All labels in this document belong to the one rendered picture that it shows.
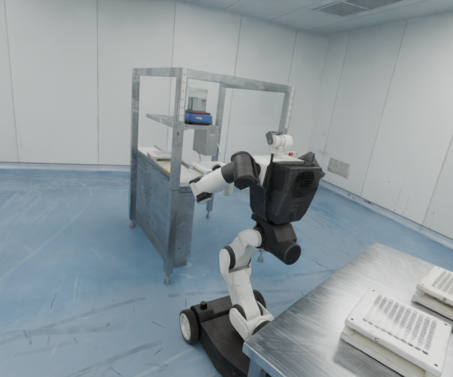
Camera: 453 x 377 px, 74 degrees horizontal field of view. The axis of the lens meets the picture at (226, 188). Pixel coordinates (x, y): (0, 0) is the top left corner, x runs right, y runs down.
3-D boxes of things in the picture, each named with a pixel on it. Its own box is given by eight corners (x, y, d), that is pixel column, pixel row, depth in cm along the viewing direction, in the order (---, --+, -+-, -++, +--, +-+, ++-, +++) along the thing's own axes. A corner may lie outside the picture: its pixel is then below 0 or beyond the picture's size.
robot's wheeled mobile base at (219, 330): (309, 374, 176) (321, 328, 166) (235, 414, 148) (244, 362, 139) (247, 306, 227) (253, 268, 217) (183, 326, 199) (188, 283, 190)
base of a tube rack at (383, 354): (445, 342, 94) (447, 336, 93) (433, 394, 76) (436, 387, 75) (365, 303, 109) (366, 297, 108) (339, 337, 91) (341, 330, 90)
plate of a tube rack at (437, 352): (450, 330, 92) (452, 325, 92) (439, 378, 74) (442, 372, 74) (368, 291, 107) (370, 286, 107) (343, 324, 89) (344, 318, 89)
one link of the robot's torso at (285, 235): (300, 262, 149) (307, 230, 144) (280, 268, 143) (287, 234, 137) (265, 238, 172) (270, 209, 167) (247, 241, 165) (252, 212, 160)
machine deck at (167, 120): (218, 132, 230) (219, 126, 229) (173, 129, 210) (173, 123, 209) (185, 120, 279) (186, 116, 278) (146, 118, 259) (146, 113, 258)
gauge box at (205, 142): (216, 155, 236) (219, 130, 230) (204, 155, 230) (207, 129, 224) (203, 149, 253) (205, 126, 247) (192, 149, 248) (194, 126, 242)
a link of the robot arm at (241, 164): (233, 191, 141) (258, 179, 135) (222, 183, 135) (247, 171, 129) (230, 171, 148) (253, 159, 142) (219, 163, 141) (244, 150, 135)
